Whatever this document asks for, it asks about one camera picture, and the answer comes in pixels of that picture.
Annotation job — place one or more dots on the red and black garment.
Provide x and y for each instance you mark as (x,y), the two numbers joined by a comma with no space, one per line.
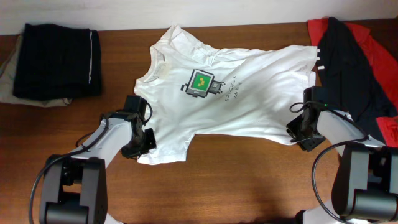
(360,73)

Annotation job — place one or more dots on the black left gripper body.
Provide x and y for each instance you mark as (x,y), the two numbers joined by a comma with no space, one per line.
(135,146)

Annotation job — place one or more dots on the white graphic t-shirt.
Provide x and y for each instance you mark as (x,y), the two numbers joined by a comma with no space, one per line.
(195,89)

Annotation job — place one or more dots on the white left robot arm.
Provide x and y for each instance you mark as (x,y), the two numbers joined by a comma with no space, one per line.
(74,186)

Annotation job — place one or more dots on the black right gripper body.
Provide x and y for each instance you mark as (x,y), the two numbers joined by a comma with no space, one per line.
(306,138)

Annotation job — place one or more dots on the folded black garment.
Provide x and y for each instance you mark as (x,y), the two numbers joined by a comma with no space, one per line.
(58,62)

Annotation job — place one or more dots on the folded beige garment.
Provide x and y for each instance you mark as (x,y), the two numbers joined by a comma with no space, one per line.
(8,74)

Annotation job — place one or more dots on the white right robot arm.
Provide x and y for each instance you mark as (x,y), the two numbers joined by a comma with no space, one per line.
(365,186)

